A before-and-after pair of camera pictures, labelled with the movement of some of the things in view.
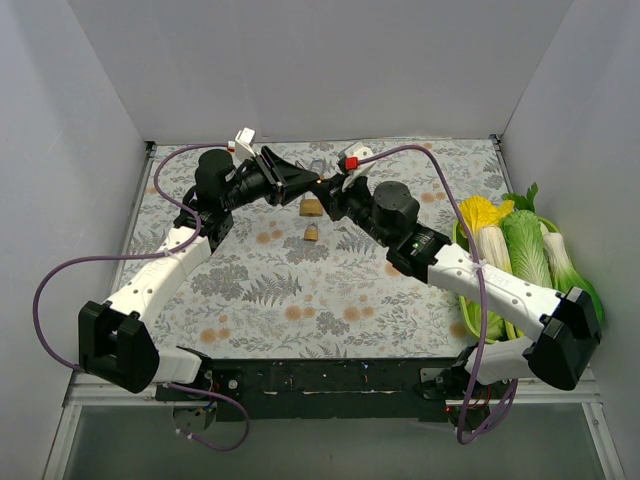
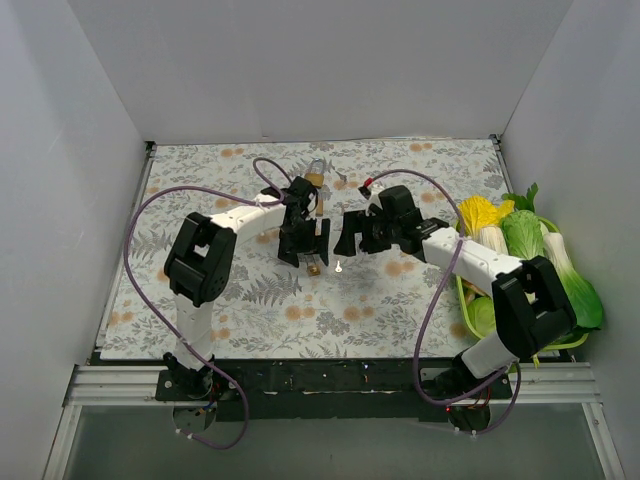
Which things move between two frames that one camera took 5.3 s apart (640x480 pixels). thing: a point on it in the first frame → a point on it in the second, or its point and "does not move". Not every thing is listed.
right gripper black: [338, 189] → [363, 231]
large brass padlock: [317, 167] does not move
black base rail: [317, 389] does not move
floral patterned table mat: [296, 280] does not move
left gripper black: [273, 175] → [302, 236]
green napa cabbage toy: [524, 236] does not move
